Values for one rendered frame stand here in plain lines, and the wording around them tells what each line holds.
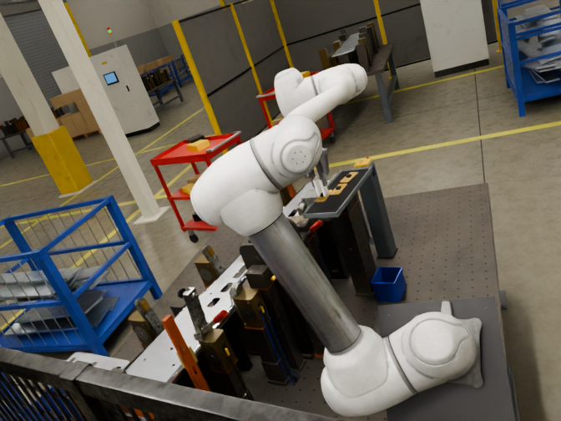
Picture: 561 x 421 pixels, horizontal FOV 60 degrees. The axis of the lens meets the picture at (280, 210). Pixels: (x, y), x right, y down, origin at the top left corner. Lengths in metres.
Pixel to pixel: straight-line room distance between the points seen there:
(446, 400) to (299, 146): 0.83
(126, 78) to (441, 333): 11.19
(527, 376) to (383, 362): 1.42
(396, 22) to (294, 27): 1.78
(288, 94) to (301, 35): 7.64
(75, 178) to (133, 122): 3.71
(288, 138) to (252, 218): 0.20
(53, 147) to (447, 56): 6.41
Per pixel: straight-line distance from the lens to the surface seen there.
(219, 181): 1.04
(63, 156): 8.86
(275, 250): 1.09
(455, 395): 1.46
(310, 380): 1.74
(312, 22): 9.10
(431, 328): 1.20
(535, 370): 2.62
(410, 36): 8.86
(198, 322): 1.46
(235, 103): 6.95
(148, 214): 6.05
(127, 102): 12.18
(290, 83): 1.56
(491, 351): 1.46
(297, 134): 1.00
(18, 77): 8.83
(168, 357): 1.60
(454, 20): 7.98
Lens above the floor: 1.86
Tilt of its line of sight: 23 degrees down
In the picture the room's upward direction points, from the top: 20 degrees counter-clockwise
